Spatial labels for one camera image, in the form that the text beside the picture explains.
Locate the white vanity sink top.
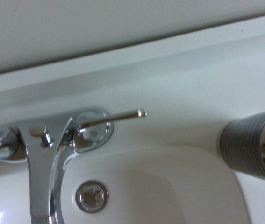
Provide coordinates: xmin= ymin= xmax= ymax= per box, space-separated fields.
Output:
xmin=0 ymin=11 xmax=265 ymax=224

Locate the chrome sink drain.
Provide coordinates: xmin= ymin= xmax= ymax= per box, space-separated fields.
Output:
xmin=75 ymin=180 xmax=110 ymax=214

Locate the black chrome soap dispenser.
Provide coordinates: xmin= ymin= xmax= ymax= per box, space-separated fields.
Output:
xmin=218 ymin=108 xmax=265 ymax=187

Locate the chrome two-handle faucet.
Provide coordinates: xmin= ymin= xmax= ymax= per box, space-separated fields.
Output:
xmin=0 ymin=107 xmax=148 ymax=224

